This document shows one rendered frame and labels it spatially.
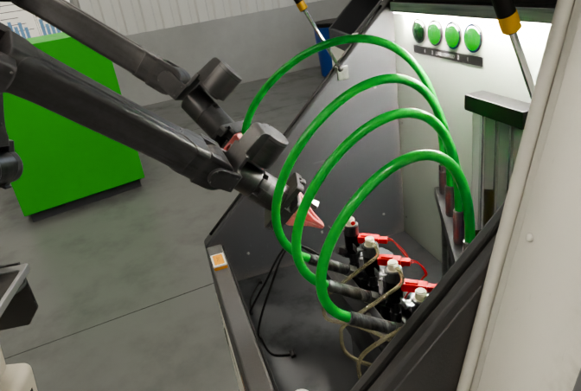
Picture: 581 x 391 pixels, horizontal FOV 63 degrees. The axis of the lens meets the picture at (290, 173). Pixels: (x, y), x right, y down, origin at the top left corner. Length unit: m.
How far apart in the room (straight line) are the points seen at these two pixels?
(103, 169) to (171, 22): 3.58
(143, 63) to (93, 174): 3.20
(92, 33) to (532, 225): 0.84
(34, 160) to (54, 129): 0.28
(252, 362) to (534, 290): 0.49
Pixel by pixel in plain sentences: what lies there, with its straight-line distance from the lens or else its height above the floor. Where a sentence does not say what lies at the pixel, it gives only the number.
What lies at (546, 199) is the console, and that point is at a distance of 0.51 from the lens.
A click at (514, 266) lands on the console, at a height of 1.23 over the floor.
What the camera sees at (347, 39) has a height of 1.41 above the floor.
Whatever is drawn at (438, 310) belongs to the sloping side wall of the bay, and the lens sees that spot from 0.60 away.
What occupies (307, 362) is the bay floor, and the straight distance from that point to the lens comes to 1.01.
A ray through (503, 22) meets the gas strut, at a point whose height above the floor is 1.46.
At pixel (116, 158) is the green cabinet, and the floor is 0.31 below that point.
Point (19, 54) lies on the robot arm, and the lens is 0.63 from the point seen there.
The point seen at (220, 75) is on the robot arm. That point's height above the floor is 1.37.
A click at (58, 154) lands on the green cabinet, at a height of 0.48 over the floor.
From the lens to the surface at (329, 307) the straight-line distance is 0.65.
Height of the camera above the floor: 1.54
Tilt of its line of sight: 23 degrees down
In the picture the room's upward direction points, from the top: 9 degrees counter-clockwise
